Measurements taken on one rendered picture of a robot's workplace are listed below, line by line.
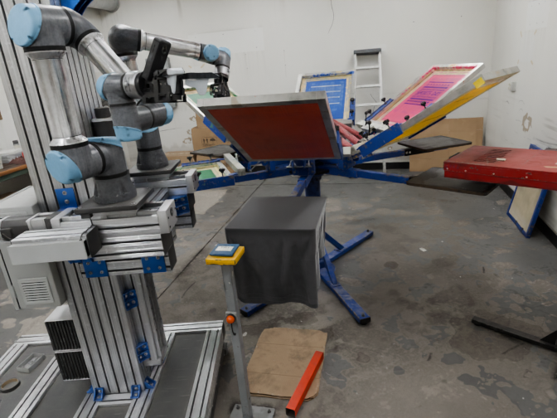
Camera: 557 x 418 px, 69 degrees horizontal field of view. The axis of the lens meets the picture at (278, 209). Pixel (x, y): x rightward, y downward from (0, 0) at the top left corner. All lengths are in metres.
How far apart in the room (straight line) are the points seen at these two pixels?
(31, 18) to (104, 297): 1.15
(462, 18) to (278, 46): 2.54
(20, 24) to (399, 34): 5.43
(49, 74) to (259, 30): 5.32
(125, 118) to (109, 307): 1.02
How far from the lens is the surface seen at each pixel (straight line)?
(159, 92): 1.16
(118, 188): 1.57
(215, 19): 6.82
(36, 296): 2.08
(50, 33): 1.46
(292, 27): 6.48
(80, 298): 2.06
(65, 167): 1.46
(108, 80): 1.28
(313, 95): 1.79
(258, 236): 1.96
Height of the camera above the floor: 1.68
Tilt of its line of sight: 20 degrees down
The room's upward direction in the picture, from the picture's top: 5 degrees counter-clockwise
